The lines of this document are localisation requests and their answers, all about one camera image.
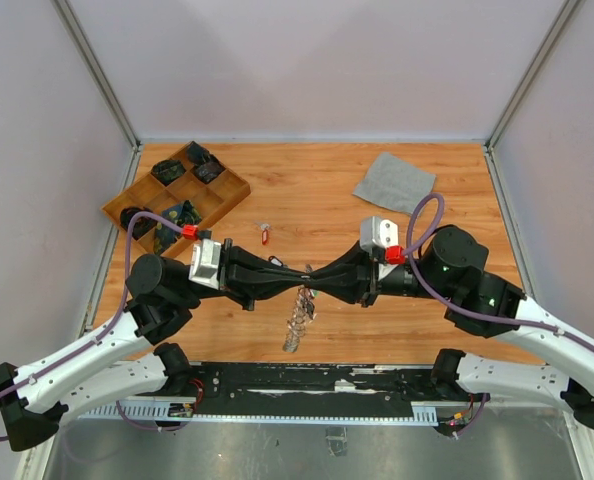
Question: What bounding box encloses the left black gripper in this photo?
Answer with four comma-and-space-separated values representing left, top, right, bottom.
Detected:
176, 237, 309, 311

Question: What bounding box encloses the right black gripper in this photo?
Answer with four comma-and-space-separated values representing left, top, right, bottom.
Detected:
307, 239, 454, 306

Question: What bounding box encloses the metal disc keyring holder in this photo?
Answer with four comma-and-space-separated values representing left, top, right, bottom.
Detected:
282, 286, 317, 353

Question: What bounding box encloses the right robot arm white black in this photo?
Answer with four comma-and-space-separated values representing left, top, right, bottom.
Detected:
310, 219, 594, 430

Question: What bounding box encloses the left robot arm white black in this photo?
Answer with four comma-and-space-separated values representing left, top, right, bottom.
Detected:
0, 239, 309, 452

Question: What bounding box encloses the black key tag middle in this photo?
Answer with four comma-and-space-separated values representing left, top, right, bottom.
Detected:
268, 256, 284, 266

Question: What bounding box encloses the blue patterned folded fabric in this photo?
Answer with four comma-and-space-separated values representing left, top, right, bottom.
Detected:
153, 200, 202, 255

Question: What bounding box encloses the grey cloth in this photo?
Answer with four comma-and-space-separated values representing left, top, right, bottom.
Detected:
353, 152, 436, 214

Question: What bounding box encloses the wooden compartment tray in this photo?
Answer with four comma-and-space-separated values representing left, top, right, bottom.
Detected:
103, 143, 251, 232

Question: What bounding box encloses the dark rolled fabric right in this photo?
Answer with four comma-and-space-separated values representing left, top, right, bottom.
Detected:
192, 161, 225, 185

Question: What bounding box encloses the black rolled belt fabric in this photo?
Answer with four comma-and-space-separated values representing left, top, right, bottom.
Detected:
120, 206, 156, 239

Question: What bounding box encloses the dark green rolled fabric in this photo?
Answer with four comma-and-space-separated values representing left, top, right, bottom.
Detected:
151, 159, 186, 186

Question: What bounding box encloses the dark rolled fabric back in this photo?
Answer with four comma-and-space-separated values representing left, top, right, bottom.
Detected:
185, 142, 211, 166

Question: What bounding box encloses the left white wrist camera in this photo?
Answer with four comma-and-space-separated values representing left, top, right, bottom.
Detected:
188, 239, 222, 290

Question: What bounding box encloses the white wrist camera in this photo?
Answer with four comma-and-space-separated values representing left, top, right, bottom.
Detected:
188, 239, 222, 290
359, 216, 399, 253

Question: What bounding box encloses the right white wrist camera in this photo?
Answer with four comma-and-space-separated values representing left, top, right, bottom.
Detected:
359, 216, 399, 253

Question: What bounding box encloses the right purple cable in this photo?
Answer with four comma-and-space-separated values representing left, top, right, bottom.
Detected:
384, 193, 594, 361

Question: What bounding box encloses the purple cable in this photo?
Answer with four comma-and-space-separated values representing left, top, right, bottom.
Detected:
0, 210, 212, 442
384, 193, 594, 361

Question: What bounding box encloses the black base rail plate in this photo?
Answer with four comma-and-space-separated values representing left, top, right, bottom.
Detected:
132, 360, 491, 416

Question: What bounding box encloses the grey slotted cable duct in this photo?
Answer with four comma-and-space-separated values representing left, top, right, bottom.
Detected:
61, 402, 438, 426

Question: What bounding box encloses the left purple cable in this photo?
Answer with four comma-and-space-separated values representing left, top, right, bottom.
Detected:
0, 210, 212, 442

